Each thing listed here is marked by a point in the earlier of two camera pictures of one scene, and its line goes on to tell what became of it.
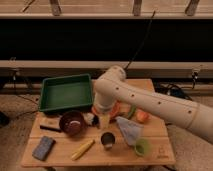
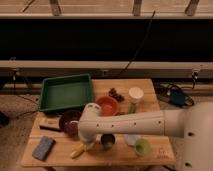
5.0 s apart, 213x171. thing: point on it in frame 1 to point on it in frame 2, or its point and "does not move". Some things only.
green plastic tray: x=66 y=92 does not move
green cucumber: x=131 y=112 does not move
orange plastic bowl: x=107 y=107 does not move
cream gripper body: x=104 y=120 to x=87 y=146
